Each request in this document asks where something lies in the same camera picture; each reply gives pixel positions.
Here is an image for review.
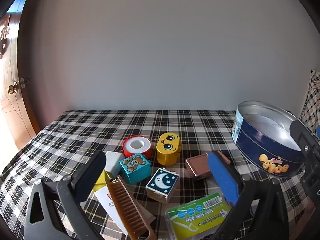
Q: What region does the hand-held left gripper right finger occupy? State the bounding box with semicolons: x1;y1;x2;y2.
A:
207;151;290;240

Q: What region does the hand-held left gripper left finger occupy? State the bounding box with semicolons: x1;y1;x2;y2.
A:
24;151;108;240

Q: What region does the yellow cube block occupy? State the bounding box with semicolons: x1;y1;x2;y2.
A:
93;169;108;192

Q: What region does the white toy block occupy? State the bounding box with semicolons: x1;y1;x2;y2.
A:
104;151;125;180

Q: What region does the brown metallic case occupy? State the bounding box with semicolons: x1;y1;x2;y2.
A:
184;151;232;180

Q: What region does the round blue cookie tin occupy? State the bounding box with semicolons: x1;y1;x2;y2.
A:
231;101;307;179

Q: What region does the white box with red label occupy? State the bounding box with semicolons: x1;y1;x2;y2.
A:
94;186;129;237

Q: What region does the teal bear toy block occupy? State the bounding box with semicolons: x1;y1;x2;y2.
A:
119;154;152;184

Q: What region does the brown folding comb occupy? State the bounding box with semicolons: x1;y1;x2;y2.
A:
106;175;158;240

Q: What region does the green floss pick box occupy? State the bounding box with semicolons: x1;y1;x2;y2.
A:
164;192;234;240

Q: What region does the red and white tape roll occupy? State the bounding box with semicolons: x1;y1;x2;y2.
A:
122;135;152;159

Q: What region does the yellow face toy block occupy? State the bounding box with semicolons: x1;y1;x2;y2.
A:
156;132;182;167

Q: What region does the moon print toy block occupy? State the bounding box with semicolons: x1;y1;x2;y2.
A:
146;167;180;204

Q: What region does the plaid pillow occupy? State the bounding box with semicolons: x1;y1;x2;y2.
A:
299;70;320;130

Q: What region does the black white plaid bed sheet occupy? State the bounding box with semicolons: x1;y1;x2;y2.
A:
0;109;320;240

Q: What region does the wooden door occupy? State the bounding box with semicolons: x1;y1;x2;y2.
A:
0;0;42;155

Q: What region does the brass door knob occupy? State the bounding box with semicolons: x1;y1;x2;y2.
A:
7;81;20;95

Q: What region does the dark red door decoration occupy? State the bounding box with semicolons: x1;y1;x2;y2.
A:
0;15;10;59

